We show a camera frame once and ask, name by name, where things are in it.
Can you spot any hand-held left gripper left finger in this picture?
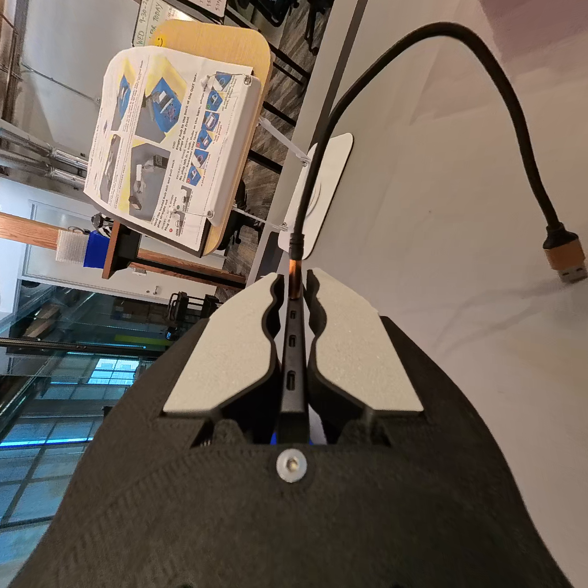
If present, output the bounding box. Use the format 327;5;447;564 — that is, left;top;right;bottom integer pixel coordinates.
162;274;282;434

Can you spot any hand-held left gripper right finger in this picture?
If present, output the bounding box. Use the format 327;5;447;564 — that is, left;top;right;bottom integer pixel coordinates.
303;269;425;434

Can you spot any dark USB hub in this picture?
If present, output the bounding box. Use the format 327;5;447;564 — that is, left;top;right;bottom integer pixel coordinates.
276;276;311;442

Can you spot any black cable orange plug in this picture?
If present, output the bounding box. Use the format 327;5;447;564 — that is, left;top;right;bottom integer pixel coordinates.
287;21;588;285

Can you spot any black utility cart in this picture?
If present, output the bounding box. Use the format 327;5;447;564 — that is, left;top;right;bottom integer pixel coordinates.
166;290;221;336

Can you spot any blue sign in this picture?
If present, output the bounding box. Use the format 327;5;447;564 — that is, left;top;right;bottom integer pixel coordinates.
83;230;118;269

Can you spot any white stand base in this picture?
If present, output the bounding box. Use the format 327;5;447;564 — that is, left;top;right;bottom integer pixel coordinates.
279;132;354;258

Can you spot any printed instruction sheet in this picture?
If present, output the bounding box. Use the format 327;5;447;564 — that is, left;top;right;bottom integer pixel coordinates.
83;46;262;256

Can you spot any whiteboard with writing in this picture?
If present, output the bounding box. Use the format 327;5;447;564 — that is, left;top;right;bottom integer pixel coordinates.
134;0;175;47

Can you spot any wooden post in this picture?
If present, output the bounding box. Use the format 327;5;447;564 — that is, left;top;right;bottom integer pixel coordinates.
0;212;249;285

